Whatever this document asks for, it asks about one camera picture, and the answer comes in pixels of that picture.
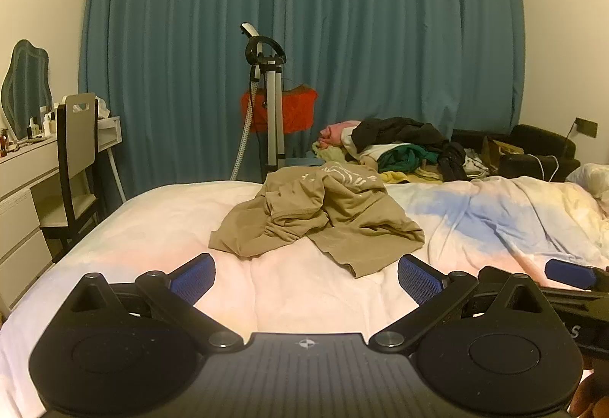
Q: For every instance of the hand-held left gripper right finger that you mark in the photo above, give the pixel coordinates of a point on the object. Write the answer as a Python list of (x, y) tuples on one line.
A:
[(418, 280)]

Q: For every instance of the pastel duvet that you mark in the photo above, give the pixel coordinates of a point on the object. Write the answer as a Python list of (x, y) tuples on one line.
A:
[(499, 218)]

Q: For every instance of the dark wall socket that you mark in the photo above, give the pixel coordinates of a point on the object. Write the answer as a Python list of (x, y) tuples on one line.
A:
[(586, 126)]

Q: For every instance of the small clear bottle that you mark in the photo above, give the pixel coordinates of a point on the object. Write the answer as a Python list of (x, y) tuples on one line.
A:
[(32, 128)]

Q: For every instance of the cardboard box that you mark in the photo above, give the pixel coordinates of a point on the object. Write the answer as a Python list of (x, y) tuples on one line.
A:
[(499, 146)]

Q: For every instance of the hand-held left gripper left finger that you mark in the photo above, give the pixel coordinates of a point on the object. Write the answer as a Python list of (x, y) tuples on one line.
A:
[(195, 277)]

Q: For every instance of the white dresser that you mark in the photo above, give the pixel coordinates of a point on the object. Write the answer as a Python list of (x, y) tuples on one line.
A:
[(19, 218)]

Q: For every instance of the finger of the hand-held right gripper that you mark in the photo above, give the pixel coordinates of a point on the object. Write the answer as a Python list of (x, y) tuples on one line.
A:
[(571, 273)]

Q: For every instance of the white crumpled tissue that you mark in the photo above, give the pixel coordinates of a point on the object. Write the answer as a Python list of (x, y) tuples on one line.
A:
[(102, 106)]

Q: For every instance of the blue curtain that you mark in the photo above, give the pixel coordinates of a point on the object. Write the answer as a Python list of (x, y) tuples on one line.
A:
[(190, 42)]

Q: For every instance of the beige and black chair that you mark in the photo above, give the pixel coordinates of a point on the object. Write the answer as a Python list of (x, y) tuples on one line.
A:
[(78, 132)]

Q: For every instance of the black sofa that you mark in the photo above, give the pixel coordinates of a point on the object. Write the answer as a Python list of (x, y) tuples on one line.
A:
[(537, 137)]

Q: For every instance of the wavy mirror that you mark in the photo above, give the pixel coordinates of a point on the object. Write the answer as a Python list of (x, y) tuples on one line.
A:
[(26, 85)]

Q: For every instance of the white bottle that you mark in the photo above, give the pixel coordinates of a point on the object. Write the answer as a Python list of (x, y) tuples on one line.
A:
[(47, 124)]

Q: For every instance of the brown bottle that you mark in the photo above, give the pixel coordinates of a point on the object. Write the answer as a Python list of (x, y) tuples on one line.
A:
[(4, 143)]

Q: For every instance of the tan printed t-shirt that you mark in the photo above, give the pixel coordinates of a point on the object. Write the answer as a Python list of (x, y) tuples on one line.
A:
[(295, 213)]

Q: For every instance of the pile of mixed clothes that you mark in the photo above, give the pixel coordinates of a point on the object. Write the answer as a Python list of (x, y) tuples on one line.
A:
[(395, 132)]

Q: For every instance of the white side table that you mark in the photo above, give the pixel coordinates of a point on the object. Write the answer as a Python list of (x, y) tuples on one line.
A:
[(108, 132)]

